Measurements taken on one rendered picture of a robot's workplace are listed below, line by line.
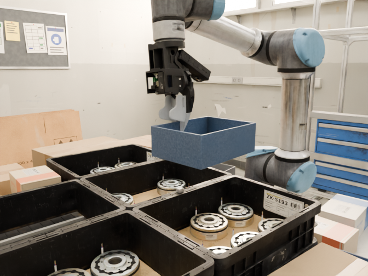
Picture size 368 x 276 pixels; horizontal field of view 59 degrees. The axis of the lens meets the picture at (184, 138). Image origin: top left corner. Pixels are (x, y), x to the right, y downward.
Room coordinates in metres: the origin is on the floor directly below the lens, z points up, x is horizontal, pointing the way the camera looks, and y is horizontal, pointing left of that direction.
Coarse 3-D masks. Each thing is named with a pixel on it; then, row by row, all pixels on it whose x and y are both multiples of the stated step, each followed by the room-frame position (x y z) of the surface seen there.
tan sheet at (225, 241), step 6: (258, 216) 0.91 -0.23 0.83; (258, 222) 0.87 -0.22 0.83; (186, 228) 0.84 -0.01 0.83; (228, 228) 0.84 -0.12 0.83; (234, 228) 0.84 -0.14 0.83; (240, 228) 0.84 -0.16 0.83; (246, 228) 0.84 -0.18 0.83; (252, 228) 0.84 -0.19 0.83; (186, 234) 0.80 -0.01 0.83; (228, 234) 0.80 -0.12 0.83; (234, 234) 0.80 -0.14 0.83; (198, 240) 0.77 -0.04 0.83; (216, 240) 0.77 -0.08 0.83; (222, 240) 0.77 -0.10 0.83; (228, 240) 0.77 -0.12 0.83; (204, 246) 0.74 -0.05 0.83; (210, 246) 0.74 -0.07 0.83; (228, 246) 0.74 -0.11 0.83
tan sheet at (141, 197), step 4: (156, 188) 1.15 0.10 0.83; (144, 192) 1.11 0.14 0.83; (148, 192) 1.11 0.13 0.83; (152, 192) 1.11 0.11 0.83; (156, 192) 1.11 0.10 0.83; (132, 196) 1.07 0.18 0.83; (136, 196) 1.07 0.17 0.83; (140, 196) 1.07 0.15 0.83; (144, 196) 1.07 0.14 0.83; (148, 196) 1.07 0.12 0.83; (152, 196) 1.07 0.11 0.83; (156, 196) 1.07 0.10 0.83; (136, 200) 1.03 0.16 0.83; (140, 200) 1.03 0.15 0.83; (144, 200) 1.03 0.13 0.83
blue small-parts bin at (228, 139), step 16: (160, 128) 0.69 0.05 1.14; (176, 128) 0.77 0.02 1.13; (192, 128) 0.81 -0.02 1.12; (208, 128) 0.85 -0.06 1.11; (224, 128) 0.82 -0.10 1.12; (240, 128) 0.71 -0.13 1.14; (160, 144) 0.69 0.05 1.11; (176, 144) 0.66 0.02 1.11; (192, 144) 0.63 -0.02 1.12; (208, 144) 0.63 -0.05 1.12; (224, 144) 0.67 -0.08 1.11; (240, 144) 0.71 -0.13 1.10; (176, 160) 0.66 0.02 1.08; (192, 160) 0.63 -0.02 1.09; (208, 160) 0.63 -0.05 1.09; (224, 160) 0.67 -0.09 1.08
